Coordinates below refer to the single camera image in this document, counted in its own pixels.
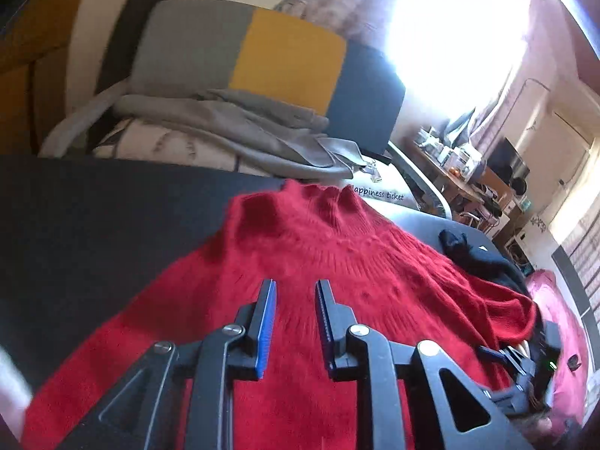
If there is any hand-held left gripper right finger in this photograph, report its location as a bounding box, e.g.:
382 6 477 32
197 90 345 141
315 280 535 450

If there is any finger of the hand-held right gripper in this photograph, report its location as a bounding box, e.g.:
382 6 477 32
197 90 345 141
477 344 519 370

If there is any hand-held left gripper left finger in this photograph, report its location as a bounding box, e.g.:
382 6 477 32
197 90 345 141
56 279 277 450

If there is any red knitted sweater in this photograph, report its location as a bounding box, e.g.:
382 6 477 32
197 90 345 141
21 179 540 450

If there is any pink ruffled bedspread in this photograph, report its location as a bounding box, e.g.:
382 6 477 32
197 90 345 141
525 269 594 427

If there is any black sweater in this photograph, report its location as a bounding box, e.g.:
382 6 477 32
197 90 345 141
438 229 533 301

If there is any beige patterned curtain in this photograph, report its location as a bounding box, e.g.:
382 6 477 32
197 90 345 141
560 225 600 320

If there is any wooden desk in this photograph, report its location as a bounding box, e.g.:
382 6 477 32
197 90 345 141
412 136 488 219

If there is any black television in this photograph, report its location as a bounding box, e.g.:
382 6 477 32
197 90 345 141
487 137 530 183

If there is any grey hoodie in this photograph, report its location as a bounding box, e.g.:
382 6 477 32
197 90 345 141
112 88 369 181

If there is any group of jars and boxes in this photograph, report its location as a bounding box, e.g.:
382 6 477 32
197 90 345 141
415 124 483 181

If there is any white printed cushion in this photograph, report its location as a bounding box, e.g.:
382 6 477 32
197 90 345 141
91 117 420 209

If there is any grey yellow blue armchair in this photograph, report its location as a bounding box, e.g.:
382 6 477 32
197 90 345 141
37 0 453 226

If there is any black leaning board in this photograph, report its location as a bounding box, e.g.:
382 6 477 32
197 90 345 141
96 0 172 97

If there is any wooden wardrobe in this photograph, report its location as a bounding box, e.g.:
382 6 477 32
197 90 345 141
0 0 97 155

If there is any white bed frame dark headboard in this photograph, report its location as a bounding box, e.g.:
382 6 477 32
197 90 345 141
552 246 598 333

